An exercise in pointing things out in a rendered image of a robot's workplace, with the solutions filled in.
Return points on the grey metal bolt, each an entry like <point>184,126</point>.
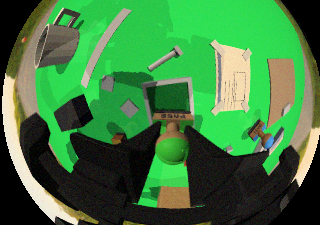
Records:
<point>229,148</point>
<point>176,50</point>

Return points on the wooden stamp with green ball handle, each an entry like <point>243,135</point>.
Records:
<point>173,146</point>

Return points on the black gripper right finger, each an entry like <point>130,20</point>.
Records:
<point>209,167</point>

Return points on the beige mug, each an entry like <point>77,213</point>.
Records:
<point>57,43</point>

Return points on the cream inspection card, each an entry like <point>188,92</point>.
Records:
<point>233,77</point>

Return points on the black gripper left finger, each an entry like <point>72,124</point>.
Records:
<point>131,158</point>

